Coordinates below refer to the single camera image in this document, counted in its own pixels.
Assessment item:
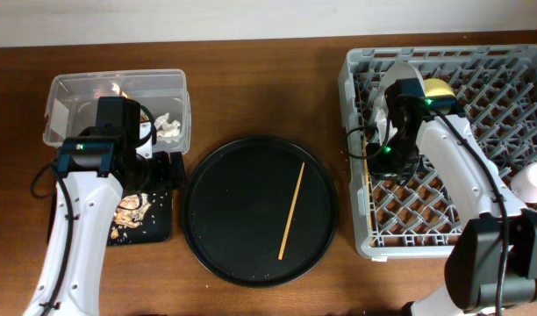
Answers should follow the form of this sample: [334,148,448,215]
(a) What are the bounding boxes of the white tissue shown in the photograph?
[154,113,181,138]

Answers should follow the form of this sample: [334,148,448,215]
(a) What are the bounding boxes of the food scraps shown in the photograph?
[110,193,151,240]

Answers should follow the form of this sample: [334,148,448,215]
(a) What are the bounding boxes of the gold snack wrapper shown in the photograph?
[111,83,149,122]

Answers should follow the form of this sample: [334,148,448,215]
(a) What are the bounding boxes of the yellow bowl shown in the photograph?
[423,78,455,98]

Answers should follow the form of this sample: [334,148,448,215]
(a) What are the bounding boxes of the grey plate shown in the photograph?
[372,60,421,144]

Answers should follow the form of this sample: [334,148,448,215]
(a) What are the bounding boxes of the pink cup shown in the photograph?
[511,162,537,204]

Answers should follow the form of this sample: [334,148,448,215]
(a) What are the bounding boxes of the wooden chopstick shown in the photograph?
[362,136,373,245]
[277,162,305,261]

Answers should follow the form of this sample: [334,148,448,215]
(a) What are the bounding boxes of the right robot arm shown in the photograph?
[369,77,537,315]

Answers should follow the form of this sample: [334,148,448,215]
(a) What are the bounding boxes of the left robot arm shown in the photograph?
[25,97,186,315]

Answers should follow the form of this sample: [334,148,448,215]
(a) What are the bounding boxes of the grey dishwasher rack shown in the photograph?
[338,45,537,261]

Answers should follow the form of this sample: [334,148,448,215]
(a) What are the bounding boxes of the black rectangular tray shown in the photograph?
[50,171,173,250]

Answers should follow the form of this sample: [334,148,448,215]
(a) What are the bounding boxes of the round black tray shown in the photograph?
[181,136,340,288]

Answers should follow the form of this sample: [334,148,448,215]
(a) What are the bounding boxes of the clear plastic bin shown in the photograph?
[42,69,191,154]

